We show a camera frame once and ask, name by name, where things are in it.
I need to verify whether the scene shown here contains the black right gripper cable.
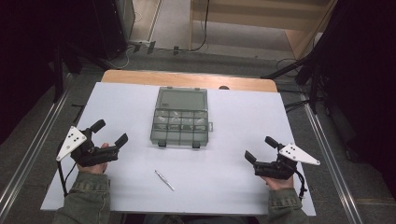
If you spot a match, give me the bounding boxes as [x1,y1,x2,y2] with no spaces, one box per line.
[294,169,308,201]

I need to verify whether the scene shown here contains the black metal stand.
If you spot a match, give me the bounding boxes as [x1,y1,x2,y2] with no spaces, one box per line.
[50,40,110,105]
[261,46,331,115]

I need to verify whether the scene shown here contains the white table cover sheet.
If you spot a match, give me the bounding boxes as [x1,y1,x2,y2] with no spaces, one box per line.
[40,81,317,217]

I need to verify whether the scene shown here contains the metal floor rail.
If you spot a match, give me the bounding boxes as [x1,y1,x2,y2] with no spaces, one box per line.
[299,92,364,224]
[0,88,73,214]

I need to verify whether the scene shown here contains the clear grey compartment box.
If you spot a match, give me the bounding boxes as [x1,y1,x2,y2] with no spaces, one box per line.
[149,86,215,149]

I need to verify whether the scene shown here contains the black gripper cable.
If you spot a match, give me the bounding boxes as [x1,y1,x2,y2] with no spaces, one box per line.
[294,169,308,201]
[57,160,78,198]

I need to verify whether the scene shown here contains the person's right hand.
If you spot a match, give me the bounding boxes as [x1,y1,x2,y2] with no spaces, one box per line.
[260,175,295,191]

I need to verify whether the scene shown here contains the wooden table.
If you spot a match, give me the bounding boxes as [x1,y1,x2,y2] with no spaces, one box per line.
[100,69,278,93]

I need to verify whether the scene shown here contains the metal tweezers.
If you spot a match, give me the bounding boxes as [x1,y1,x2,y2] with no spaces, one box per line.
[154,169,177,192]

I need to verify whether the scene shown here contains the dark cabinet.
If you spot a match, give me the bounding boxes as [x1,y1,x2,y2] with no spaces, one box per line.
[92,0,136,62]

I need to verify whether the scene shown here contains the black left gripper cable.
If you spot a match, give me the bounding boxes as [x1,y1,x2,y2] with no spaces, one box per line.
[57,160,78,198]

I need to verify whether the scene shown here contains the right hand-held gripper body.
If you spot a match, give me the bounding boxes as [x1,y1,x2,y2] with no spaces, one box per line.
[253,142,321,181]

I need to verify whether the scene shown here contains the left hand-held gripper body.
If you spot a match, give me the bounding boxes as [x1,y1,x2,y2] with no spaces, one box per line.
[55,125,120,168]

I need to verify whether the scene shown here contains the person's left hand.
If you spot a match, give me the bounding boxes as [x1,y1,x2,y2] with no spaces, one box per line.
[77,142,110,175]

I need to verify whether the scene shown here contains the white floor cable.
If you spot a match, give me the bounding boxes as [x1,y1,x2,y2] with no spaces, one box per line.
[106,45,135,71]

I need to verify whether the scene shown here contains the black hanging cable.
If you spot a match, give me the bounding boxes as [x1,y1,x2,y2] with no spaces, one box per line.
[188,0,210,53]

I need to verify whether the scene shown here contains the black floor cable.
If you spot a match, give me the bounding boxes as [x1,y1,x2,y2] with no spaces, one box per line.
[276,57,300,78]

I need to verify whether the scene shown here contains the light wooden shelf unit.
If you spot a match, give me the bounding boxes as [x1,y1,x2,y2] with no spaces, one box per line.
[188,0,340,61]

